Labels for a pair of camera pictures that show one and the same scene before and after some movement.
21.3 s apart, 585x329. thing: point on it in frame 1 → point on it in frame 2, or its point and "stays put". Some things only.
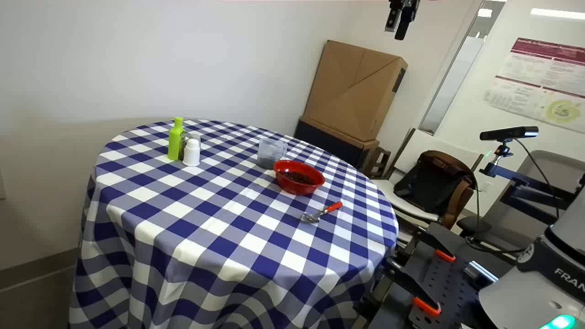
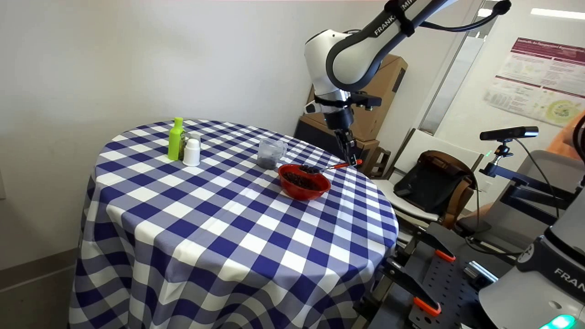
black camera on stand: (509, 134) stays put
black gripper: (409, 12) → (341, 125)
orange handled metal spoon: (314, 217) → (359, 162)
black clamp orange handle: (420, 297) stays put
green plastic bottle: (177, 140) stays put
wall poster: (544, 81) stays put
